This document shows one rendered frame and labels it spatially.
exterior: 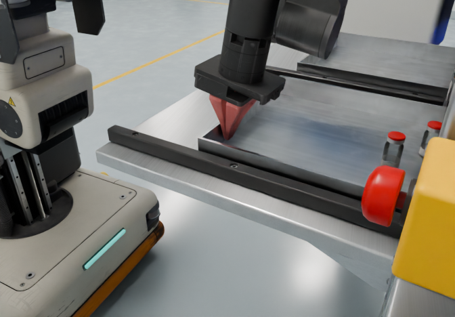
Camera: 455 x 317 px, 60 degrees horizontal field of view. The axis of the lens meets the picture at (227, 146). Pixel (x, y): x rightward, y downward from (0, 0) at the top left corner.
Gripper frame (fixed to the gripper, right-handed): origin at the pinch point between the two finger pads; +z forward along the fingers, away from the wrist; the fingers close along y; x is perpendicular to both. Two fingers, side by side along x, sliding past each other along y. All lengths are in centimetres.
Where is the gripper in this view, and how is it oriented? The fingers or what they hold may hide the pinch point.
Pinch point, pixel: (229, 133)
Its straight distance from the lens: 55.4
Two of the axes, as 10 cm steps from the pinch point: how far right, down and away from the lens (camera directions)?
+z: -1.6, 8.1, 5.7
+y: 8.5, 4.0, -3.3
